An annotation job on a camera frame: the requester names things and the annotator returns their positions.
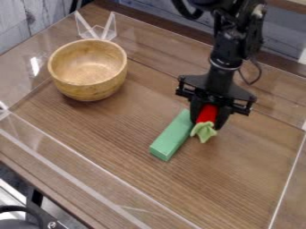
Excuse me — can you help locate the clear acrylic corner bracket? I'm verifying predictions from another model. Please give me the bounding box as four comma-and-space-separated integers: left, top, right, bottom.
73, 12, 117, 41

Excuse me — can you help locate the black table leg bracket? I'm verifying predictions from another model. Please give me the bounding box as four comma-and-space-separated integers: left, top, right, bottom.
27, 189, 68, 229

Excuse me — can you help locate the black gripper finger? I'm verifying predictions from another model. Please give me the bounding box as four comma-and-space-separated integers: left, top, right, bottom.
190, 97, 204, 123
215, 106, 232, 130

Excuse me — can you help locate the wooden bowl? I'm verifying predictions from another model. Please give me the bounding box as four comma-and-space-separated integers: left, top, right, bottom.
48, 39, 128, 101

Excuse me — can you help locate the green rectangular block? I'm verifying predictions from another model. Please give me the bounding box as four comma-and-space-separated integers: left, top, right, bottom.
149, 109, 192, 161

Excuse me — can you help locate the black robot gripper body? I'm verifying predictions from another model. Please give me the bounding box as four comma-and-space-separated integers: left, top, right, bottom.
175, 66, 256, 115

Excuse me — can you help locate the red plush strawberry toy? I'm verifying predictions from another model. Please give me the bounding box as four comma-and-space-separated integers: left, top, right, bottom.
190, 105, 218, 143

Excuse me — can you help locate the clear acrylic front panel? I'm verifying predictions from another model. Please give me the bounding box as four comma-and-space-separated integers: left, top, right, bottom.
0, 102, 200, 229

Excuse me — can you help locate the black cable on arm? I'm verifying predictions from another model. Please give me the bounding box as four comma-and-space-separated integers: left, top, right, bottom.
238, 56, 263, 87

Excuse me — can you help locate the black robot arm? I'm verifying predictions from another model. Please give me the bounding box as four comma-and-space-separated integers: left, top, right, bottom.
171, 0, 266, 130

